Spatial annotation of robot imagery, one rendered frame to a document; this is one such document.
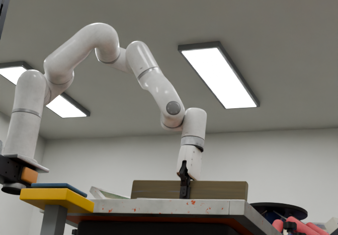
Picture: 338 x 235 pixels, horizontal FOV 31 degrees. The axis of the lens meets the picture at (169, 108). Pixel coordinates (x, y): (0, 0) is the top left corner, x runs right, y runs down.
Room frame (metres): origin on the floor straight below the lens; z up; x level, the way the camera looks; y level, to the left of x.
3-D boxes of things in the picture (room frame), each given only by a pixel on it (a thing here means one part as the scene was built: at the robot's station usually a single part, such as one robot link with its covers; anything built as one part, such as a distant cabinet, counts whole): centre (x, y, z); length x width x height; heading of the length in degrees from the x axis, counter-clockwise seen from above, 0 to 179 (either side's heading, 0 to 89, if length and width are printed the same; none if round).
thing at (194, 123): (1.90, -0.05, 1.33); 0.15 x 0.10 x 0.11; 90
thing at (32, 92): (1.90, 0.46, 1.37); 0.13 x 0.10 x 0.16; 0
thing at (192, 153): (1.89, -0.09, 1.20); 0.10 x 0.08 x 0.11; 155
